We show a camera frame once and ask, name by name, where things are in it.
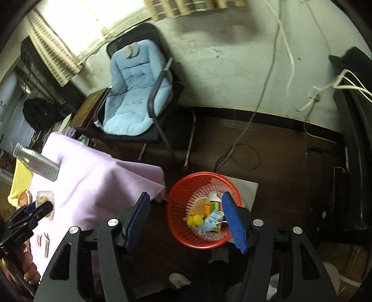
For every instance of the silver metal bottle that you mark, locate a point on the silver metal bottle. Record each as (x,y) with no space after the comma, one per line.
(37,164)

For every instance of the clear plastic food container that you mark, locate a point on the clear plastic food container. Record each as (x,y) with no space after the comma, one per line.
(46,197)

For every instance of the small snack wrappers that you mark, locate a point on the small snack wrappers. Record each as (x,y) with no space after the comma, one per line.
(43,242)

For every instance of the yellow cloth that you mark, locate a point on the yellow cloth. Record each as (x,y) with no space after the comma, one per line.
(20,183)

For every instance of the window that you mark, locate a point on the window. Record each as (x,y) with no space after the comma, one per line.
(96,20)

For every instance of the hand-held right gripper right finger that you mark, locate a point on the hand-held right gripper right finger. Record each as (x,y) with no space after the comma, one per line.
(234,223)

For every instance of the red plastic mesh basket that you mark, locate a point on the red plastic mesh basket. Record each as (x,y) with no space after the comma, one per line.
(186,188)

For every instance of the person's left hand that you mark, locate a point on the person's left hand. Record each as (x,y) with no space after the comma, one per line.
(30,267)

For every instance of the brown wooden desk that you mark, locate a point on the brown wooden desk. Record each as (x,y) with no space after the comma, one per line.
(87,110)

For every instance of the black office chair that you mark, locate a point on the black office chair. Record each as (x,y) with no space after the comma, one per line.
(162,84)

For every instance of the white plastic object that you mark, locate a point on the white plastic object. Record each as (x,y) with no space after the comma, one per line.
(334,276)

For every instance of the white paper under basket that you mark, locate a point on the white paper under basket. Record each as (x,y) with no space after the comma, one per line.
(247,191)

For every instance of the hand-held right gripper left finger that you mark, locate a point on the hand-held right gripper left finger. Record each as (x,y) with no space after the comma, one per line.
(139,220)

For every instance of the beige woven curtain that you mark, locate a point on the beige woven curtain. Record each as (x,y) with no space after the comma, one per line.
(55,49)
(197,7)

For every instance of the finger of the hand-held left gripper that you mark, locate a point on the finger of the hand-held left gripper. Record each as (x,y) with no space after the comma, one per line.
(30,208)
(40,212)

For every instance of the black backpack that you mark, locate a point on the black backpack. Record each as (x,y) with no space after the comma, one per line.
(40,113)

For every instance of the purple tablecloth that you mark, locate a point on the purple tablecloth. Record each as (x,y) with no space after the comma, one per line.
(96,180)

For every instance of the light blue chair cushion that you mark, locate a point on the light blue chair cushion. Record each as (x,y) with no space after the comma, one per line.
(130,95)

